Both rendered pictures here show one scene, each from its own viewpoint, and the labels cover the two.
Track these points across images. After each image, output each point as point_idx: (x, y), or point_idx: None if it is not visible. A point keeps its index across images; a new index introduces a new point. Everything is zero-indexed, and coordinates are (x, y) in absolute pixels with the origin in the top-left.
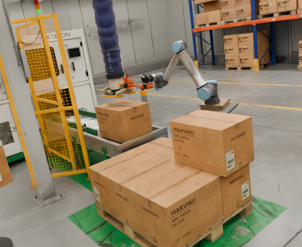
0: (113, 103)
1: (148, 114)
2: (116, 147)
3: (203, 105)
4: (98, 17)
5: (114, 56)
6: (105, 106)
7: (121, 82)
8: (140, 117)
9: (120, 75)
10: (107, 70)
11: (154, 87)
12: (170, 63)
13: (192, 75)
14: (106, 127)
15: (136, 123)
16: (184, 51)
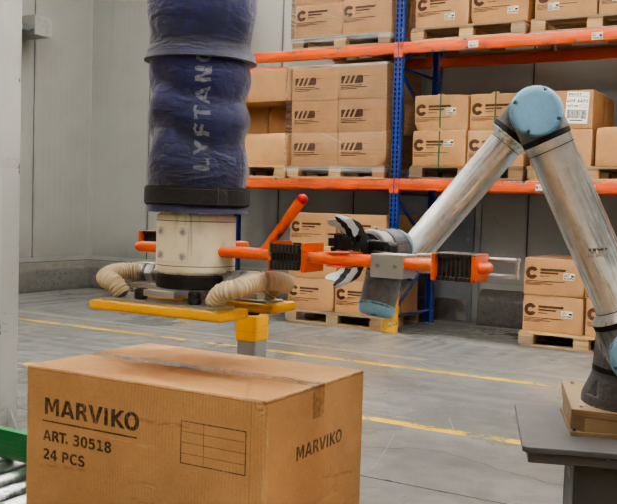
0: (137, 357)
1: (356, 436)
2: None
3: (597, 412)
4: None
5: (231, 92)
6: (110, 369)
7: (233, 240)
8: (330, 451)
9: (239, 202)
10: (177, 162)
11: (363, 302)
12: (448, 196)
13: (596, 256)
14: (97, 494)
15: (312, 482)
16: (571, 137)
